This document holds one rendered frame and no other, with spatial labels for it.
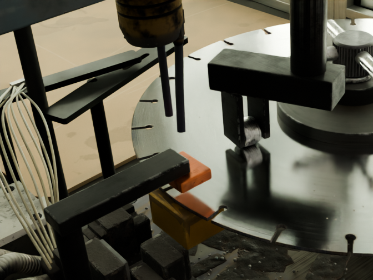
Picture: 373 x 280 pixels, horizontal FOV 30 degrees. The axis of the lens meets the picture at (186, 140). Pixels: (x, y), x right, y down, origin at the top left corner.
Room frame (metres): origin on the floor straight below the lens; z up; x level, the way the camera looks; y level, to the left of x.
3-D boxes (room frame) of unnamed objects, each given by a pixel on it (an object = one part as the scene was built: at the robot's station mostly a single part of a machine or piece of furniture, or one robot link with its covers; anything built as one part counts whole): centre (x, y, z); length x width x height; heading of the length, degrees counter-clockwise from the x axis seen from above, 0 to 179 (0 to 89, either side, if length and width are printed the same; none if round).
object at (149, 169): (0.34, 0.04, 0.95); 0.10 x 0.03 x 0.07; 124
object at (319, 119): (0.45, -0.12, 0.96); 0.11 x 0.11 x 0.03
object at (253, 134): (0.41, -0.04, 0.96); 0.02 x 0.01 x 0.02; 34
